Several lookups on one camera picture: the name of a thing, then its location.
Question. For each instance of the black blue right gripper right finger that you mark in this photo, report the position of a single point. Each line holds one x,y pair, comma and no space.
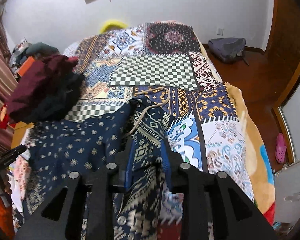
198,205

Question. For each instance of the navy patterned hooded garment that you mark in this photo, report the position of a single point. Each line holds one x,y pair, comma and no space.
58,148

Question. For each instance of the tan fleece blanket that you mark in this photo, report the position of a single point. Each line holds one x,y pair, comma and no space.
256,159

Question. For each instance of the tan wooden nightstand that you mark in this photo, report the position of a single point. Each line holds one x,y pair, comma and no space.
19,132

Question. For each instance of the red plush toy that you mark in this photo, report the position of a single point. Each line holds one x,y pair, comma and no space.
5,119

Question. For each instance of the orange jacket sleeve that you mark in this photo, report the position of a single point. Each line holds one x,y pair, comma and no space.
6,220

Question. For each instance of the pink clog shoe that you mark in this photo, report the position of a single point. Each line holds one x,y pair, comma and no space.
281,147

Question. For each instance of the dark teal folded garment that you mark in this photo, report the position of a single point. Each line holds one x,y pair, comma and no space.
56,104

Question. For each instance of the maroon folded garment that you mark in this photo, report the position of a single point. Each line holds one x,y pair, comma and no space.
39,80

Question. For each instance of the cluttered items pile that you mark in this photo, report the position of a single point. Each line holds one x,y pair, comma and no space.
25,53

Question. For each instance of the patchwork patterned bedspread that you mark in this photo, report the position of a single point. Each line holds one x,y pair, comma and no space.
164,62

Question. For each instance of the grey backpack on floor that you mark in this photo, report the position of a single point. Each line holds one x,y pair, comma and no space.
228,50

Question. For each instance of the yellow pillow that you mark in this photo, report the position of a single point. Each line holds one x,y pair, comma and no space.
112,25

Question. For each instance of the white wall socket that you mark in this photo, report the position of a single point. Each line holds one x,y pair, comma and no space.
220,31

